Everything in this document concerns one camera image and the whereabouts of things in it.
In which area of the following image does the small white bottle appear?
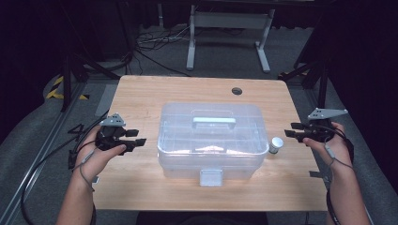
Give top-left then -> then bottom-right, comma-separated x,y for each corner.
268,136 -> 284,155

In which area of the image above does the grey table edge bracket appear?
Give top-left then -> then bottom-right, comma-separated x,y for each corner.
309,170 -> 330,183

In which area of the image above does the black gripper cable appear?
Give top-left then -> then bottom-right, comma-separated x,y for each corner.
20,110 -> 110,225
323,123 -> 356,225

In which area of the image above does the person's right hand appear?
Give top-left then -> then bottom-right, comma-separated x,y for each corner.
302,121 -> 355,172

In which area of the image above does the grey right wrist lanyard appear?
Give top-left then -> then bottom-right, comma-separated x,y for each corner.
323,142 -> 355,173

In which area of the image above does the tangle of floor cables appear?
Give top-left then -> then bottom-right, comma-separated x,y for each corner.
134,26 -> 191,78

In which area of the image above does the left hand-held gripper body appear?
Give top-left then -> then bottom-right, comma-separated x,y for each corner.
94,112 -> 130,153

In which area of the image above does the grey metal desk frame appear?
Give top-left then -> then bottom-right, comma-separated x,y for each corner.
186,4 -> 276,74

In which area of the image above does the aluminium floor rail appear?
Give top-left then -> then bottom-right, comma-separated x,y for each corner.
0,82 -> 88,225

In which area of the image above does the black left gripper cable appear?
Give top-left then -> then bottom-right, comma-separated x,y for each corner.
20,110 -> 110,225

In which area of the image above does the person's left hand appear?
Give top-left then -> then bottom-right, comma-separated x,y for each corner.
73,126 -> 128,186

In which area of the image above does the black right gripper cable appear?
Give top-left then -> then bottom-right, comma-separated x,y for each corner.
323,123 -> 356,225

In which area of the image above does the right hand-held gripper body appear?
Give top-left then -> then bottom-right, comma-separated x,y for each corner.
307,107 -> 349,143

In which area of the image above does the black metal stand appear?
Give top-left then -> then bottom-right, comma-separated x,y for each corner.
278,55 -> 329,109
59,52 -> 121,113

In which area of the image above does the grey wrist lanyard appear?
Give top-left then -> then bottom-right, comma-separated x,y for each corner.
77,149 -> 101,192
323,142 -> 355,173

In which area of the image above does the grey left wrist lanyard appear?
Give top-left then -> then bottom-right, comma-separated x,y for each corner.
77,149 -> 101,192

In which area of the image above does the clear plastic storage box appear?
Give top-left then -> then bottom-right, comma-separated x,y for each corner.
157,102 -> 270,188

